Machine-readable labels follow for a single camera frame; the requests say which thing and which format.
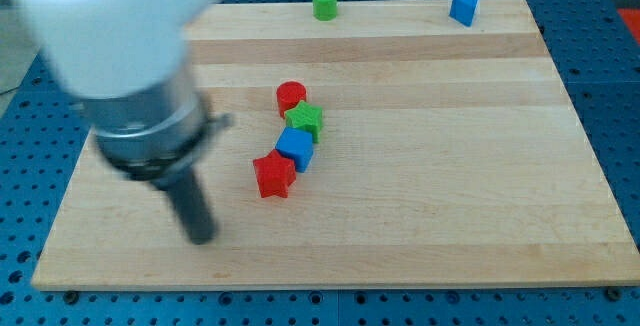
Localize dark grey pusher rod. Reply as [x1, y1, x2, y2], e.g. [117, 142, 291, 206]
[158, 168, 216, 245]

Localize silver end effector flange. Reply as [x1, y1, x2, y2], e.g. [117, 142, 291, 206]
[80, 65, 233, 182]

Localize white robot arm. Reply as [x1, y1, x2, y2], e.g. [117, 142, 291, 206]
[13, 0, 232, 244]

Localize red star block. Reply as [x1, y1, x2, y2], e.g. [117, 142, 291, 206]
[253, 149, 296, 198]

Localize blue cube block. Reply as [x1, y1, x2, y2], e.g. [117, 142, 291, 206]
[275, 127, 314, 173]

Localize green star block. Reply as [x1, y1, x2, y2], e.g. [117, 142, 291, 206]
[284, 101, 324, 144]

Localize red cylinder block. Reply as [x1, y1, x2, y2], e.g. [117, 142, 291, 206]
[276, 81, 307, 117]

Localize green cylinder block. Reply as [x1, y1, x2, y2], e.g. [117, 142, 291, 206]
[312, 0, 338, 21]

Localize wooden board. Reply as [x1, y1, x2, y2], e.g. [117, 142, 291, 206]
[32, 0, 639, 291]

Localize blue triangle block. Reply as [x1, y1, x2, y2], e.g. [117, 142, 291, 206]
[449, 0, 479, 27]

